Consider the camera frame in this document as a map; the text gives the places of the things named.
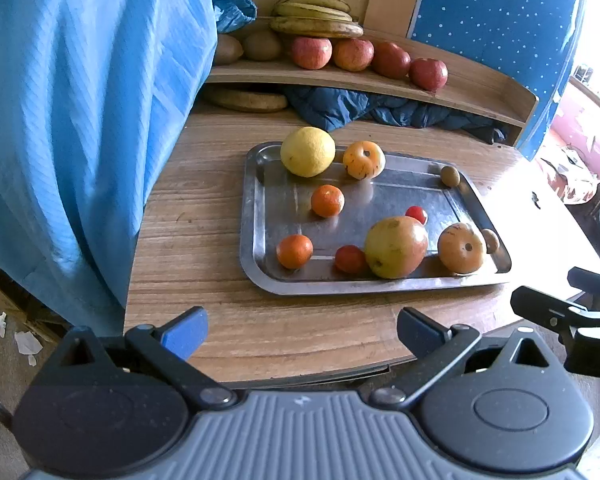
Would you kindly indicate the orange tangerine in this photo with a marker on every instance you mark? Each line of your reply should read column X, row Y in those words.
column 327, row 201
column 294, row 251

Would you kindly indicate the small round brown fruit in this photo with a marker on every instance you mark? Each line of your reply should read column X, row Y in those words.
column 491, row 241

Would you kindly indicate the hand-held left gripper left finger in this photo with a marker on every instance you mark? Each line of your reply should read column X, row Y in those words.
column 186, row 332

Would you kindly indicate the metal tray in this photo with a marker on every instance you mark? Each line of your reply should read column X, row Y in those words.
column 380, row 200

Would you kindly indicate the small brown kiwi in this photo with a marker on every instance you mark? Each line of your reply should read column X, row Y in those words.
column 450, row 176

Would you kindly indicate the red apple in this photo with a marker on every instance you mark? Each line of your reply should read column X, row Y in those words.
column 391, row 60
column 311, row 53
column 353, row 55
column 428, row 74

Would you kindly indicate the blue white-dotted panel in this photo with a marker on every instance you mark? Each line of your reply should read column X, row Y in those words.
column 495, row 35

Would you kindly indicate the curved wooden shelf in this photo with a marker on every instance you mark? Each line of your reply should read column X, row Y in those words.
column 330, row 77

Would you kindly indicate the large brown kiwi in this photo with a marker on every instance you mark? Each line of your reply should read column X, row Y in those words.
column 228, row 49
column 262, row 46

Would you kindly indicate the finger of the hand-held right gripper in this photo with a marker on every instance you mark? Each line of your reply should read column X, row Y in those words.
column 595, row 281
column 540, row 307

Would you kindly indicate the pink patterned cloth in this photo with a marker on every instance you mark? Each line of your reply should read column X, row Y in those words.
column 580, row 130

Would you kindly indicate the light blue curtain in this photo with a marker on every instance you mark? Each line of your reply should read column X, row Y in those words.
column 80, row 110

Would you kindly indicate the crumpled blue plastic bag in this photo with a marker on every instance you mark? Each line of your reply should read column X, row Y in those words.
column 230, row 5

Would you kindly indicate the small red tomato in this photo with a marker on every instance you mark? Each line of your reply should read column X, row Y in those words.
column 416, row 214
column 350, row 259

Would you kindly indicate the large yellow lemon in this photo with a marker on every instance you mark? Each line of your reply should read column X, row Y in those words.
column 307, row 151

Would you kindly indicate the large green-red apple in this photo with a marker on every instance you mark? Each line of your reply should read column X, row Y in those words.
column 396, row 248

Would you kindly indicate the white paper scrap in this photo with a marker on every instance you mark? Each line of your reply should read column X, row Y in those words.
column 1, row 323
column 27, row 342

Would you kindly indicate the dark blue jacket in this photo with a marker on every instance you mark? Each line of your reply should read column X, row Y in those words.
column 325, row 105

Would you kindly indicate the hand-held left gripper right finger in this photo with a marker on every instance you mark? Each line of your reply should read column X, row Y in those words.
column 420, row 330

